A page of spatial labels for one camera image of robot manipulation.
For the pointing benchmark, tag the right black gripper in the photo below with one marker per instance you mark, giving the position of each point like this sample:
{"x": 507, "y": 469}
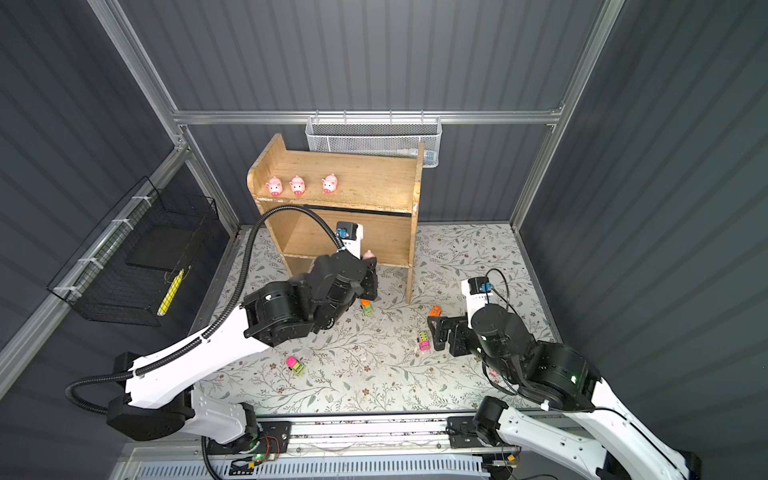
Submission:
{"x": 455, "y": 325}

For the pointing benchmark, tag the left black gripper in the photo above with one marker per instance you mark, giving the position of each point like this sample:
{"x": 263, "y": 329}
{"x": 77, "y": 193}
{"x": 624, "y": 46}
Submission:
{"x": 368, "y": 281}

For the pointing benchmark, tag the pink pig toy front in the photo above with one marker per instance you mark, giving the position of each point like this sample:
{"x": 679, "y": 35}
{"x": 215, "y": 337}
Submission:
{"x": 330, "y": 184}

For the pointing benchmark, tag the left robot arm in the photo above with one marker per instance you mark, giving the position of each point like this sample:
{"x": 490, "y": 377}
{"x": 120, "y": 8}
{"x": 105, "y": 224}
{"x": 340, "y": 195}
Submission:
{"x": 152, "y": 397}

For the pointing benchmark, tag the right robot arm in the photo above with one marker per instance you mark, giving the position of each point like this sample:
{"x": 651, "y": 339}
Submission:
{"x": 558, "y": 379}

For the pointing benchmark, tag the wooden two-tier shelf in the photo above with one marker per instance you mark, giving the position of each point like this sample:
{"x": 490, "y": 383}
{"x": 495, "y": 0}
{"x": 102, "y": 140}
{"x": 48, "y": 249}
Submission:
{"x": 380, "y": 193}

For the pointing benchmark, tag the pink green toy truck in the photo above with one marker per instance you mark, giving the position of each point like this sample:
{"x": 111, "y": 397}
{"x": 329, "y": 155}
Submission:
{"x": 423, "y": 341}

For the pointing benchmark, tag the orange green mixer truck right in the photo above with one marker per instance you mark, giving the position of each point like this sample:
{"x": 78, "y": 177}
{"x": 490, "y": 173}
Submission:
{"x": 366, "y": 307}

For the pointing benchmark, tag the white vented cover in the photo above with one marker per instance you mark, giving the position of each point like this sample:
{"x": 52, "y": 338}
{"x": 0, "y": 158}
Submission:
{"x": 358, "y": 467}

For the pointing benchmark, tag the yellow corn toy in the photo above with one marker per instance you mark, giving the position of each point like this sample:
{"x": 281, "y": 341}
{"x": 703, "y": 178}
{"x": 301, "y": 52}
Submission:
{"x": 173, "y": 288}

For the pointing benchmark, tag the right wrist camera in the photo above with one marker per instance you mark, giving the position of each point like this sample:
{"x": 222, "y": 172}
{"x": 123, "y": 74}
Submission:
{"x": 477, "y": 292}

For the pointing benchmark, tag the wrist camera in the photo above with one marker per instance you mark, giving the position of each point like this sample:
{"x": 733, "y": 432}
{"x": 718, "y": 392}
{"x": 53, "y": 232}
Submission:
{"x": 477, "y": 292}
{"x": 351, "y": 234}

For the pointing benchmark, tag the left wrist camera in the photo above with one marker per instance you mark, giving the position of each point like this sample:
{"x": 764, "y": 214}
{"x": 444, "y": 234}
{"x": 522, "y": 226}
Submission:
{"x": 351, "y": 234}

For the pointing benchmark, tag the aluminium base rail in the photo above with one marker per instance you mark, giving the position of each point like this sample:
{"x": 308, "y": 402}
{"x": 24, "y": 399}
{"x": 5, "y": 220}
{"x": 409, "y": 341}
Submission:
{"x": 370, "y": 434}

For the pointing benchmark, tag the white wire mesh basket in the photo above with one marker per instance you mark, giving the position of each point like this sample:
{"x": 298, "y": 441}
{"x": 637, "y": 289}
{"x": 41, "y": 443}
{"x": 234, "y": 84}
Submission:
{"x": 377, "y": 139}

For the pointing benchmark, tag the black wire basket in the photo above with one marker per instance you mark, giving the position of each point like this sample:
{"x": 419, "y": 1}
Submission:
{"x": 123, "y": 274}

